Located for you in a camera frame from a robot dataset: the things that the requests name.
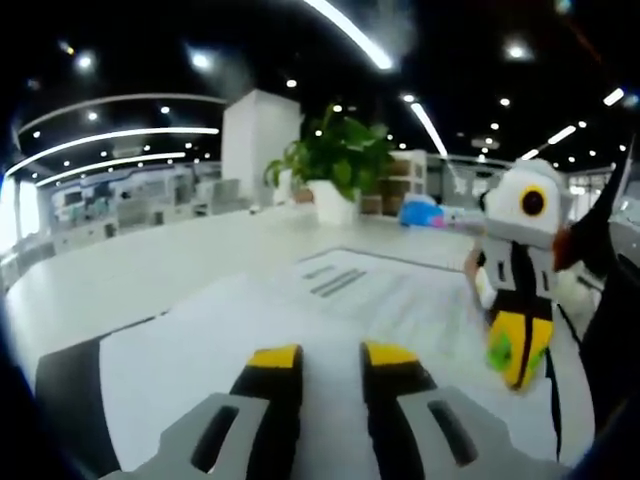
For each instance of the green potted plant white pot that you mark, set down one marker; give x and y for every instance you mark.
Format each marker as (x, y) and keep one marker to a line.
(345, 155)

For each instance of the person's dark clothed torso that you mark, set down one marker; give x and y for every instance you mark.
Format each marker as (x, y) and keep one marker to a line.
(615, 325)

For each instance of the person's right hand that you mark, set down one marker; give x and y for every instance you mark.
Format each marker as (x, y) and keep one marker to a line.
(567, 250)

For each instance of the white grey chest-worn device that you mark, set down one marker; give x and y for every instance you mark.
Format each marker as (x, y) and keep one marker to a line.
(629, 225)

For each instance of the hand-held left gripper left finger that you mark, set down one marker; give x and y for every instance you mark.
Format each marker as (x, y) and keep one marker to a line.
(270, 415)

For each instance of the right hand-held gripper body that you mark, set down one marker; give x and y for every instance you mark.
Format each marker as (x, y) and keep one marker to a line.
(505, 220)

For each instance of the long curved ceiling light strip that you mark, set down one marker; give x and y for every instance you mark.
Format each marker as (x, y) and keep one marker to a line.
(355, 35)

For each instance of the brown white cubby shelf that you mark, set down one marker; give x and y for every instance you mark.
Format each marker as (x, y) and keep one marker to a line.
(400, 185)

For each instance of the short ceiling light strip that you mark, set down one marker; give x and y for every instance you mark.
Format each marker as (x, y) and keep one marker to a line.
(430, 130)

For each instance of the blue bag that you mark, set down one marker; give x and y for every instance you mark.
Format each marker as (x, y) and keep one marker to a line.
(425, 212)

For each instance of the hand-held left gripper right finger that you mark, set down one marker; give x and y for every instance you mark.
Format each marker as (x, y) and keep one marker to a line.
(395, 415)

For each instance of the blue white wall display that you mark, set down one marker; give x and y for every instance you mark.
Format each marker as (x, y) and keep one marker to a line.
(125, 195)

